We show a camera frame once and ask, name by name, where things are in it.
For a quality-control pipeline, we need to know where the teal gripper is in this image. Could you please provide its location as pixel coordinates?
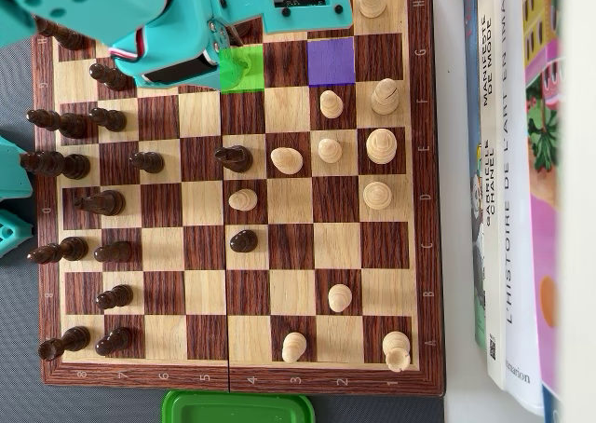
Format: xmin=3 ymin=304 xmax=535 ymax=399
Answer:
xmin=114 ymin=0 xmax=267 ymax=92

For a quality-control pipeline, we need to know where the dark wooden pawn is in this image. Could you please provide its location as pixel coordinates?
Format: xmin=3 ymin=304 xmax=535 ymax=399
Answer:
xmin=229 ymin=229 xmax=259 ymax=255
xmin=93 ymin=240 xmax=133 ymax=265
xmin=94 ymin=326 xmax=134 ymax=357
xmin=88 ymin=62 xmax=131 ymax=92
xmin=88 ymin=107 xmax=128 ymax=133
xmin=129 ymin=151 xmax=165 ymax=174
xmin=95 ymin=284 xmax=134 ymax=311

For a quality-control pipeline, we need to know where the dark wooden knight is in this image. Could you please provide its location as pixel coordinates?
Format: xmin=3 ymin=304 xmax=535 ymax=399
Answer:
xmin=73 ymin=189 xmax=126 ymax=217
xmin=213 ymin=144 xmax=254 ymax=172

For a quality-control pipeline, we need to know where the light pawn lying centre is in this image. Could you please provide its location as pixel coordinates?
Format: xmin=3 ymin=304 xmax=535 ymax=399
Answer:
xmin=269 ymin=146 xmax=304 ymax=173

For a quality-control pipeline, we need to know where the dark wooden rook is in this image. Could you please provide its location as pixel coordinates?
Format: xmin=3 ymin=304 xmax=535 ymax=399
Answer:
xmin=38 ymin=325 xmax=92 ymax=362
xmin=34 ymin=17 xmax=88 ymax=51

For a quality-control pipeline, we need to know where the light wooden bishop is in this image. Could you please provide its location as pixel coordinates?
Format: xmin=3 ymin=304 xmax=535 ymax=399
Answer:
xmin=371 ymin=77 xmax=400 ymax=116

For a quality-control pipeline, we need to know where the dark wooden bishop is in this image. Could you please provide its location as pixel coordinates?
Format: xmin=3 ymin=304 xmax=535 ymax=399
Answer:
xmin=26 ymin=108 xmax=88 ymax=140
xmin=26 ymin=236 xmax=89 ymax=266

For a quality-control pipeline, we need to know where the light wooden king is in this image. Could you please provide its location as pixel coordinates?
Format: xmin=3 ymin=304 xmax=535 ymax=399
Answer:
xmin=365 ymin=128 xmax=398 ymax=166

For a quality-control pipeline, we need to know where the dark wooden king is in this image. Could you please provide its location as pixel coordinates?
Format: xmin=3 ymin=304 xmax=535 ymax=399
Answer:
xmin=19 ymin=150 xmax=91 ymax=181

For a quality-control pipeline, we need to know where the wooden folding chessboard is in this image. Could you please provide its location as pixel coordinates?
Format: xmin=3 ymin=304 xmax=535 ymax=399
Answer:
xmin=30 ymin=0 xmax=447 ymax=399

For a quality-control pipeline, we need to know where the blue children's picture book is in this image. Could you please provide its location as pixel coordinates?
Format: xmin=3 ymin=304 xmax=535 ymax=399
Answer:
xmin=463 ymin=0 xmax=489 ymax=350

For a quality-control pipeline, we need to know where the white Gabrielle Chanel book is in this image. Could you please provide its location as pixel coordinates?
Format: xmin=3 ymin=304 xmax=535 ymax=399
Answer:
xmin=479 ymin=0 xmax=509 ymax=390

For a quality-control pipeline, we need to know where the thick white art book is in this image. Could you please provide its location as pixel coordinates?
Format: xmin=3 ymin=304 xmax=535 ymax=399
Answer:
xmin=500 ymin=0 xmax=546 ymax=416

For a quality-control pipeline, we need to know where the green plastic container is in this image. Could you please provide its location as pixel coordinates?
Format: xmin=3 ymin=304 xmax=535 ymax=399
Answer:
xmin=161 ymin=389 xmax=316 ymax=423

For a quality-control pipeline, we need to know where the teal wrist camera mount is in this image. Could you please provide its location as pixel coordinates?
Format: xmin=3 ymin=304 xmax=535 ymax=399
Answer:
xmin=264 ymin=0 xmax=354 ymax=35

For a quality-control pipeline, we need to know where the red white servo cable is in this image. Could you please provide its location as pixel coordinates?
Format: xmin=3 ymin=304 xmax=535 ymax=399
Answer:
xmin=107 ymin=24 xmax=157 ymax=65

